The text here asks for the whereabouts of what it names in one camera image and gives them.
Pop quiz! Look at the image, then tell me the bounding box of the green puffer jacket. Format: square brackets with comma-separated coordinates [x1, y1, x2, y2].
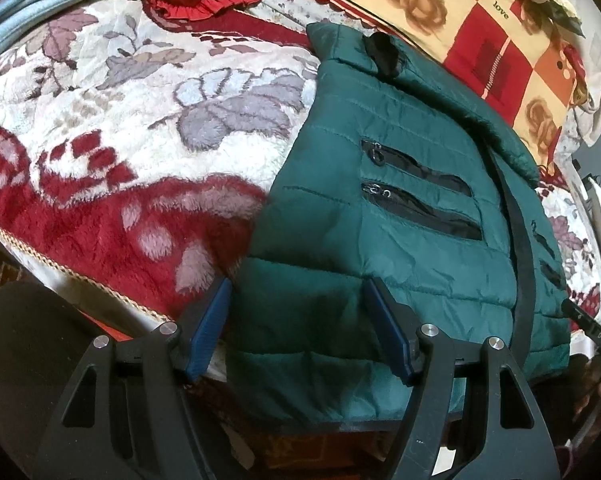
[224, 21, 572, 426]

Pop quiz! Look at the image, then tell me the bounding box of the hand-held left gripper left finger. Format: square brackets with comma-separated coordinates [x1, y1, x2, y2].
[30, 277, 232, 480]

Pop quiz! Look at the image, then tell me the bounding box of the light blue cloth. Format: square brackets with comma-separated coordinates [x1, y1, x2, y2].
[0, 0, 118, 73]

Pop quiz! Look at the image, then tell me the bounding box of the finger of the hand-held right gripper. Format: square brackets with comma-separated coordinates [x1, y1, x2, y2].
[561, 299, 601, 362]

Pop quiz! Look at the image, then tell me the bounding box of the floral fleece blanket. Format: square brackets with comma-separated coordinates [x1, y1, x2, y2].
[0, 0, 601, 341]

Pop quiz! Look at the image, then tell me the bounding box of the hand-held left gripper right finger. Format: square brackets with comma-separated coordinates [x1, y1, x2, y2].
[364, 277, 564, 480]

